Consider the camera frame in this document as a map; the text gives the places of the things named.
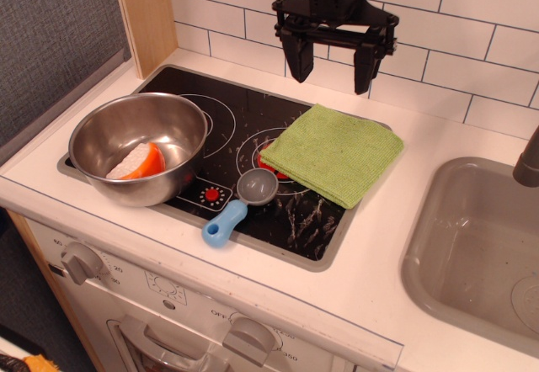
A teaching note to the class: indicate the orange object at bottom left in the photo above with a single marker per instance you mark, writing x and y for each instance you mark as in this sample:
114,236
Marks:
38,363

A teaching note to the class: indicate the grey timer knob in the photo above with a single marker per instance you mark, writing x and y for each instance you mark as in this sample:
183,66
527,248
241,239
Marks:
81,262

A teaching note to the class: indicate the green cloth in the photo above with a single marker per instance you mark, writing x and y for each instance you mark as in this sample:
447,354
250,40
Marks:
336,155

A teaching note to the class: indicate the stainless steel bowl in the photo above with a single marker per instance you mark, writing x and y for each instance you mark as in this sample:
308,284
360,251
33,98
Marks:
109,133

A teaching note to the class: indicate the orange and white toy food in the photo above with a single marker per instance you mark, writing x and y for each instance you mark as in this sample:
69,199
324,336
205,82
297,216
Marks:
143,161

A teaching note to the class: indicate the black toy stove top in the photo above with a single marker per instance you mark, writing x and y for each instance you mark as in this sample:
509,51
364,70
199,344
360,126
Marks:
299,226

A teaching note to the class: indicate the grey oven temperature knob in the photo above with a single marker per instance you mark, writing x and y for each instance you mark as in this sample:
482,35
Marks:
250,340

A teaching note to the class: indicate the grey plastic sink basin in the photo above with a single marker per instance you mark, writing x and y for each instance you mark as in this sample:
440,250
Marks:
472,259

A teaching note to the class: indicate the grey scoop with blue handle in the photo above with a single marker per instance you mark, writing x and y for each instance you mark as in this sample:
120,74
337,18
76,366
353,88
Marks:
256,187

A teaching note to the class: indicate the light wooden side post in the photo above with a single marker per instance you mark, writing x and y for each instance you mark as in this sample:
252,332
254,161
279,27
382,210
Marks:
151,33

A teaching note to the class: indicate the grey faucet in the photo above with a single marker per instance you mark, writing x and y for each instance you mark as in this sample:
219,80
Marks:
526,171

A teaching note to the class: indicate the grey oven door handle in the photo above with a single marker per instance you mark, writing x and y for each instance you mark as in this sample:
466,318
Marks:
161,341

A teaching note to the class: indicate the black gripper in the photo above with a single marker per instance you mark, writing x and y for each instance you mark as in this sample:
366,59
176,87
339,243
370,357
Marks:
351,24

